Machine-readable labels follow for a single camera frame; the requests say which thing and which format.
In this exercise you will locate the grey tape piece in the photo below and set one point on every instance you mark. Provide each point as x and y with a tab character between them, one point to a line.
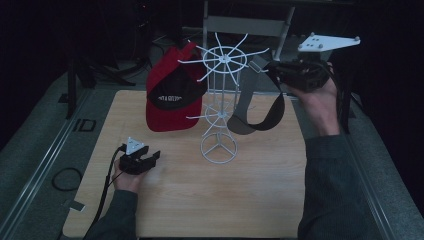
76	206

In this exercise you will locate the person's left hand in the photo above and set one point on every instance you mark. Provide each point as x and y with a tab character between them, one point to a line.
128	181

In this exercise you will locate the red and black cap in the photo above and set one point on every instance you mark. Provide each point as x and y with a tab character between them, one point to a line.
170	113

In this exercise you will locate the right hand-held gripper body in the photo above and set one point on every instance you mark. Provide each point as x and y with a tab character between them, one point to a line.
305	75

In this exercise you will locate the black stand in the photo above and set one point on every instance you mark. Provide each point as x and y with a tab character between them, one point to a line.
71	90

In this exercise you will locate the grey metal stand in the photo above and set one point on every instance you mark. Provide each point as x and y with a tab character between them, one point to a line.
245	26

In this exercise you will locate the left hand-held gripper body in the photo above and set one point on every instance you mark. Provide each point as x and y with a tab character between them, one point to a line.
131	163

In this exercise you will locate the person's right hand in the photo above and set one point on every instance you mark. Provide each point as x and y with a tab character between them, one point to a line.
321	106

